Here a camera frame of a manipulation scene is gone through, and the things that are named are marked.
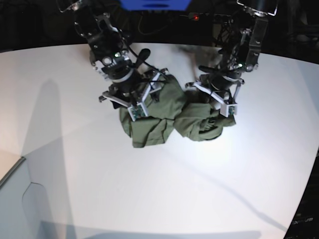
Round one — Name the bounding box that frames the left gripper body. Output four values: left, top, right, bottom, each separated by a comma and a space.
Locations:
185, 74, 244, 110

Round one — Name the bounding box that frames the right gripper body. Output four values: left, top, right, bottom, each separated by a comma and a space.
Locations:
99, 68, 169, 109

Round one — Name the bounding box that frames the green t-shirt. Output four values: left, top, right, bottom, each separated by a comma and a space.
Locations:
119, 75, 236, 148

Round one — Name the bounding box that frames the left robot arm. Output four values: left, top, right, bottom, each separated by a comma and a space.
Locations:
185, 0, 278, 117

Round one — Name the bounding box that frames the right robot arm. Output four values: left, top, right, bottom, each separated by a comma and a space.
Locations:
57, 0, 166, 116

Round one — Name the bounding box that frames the black power strip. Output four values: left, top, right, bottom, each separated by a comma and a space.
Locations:
188, 12, 231, 24

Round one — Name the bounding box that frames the blue box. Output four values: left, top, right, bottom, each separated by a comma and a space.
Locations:
120, 0, 191, 11

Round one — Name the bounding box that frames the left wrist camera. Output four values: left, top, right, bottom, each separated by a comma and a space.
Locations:
220, 103, 238, 118

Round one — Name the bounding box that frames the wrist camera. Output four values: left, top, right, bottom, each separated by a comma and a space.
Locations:
220, 103, 238, 118
127, 102, 149, 121

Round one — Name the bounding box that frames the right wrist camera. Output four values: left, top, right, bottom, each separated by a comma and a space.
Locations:
127, 102, 149, 121

